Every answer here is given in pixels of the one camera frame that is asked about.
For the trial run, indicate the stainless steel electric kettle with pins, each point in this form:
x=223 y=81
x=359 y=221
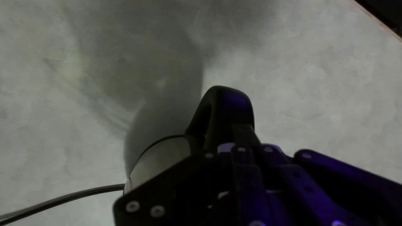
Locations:
x=221 y=113

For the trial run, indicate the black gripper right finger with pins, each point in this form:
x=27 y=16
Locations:
x=318 y=188

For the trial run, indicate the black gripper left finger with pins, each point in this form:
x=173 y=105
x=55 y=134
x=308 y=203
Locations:
x=183 y=188

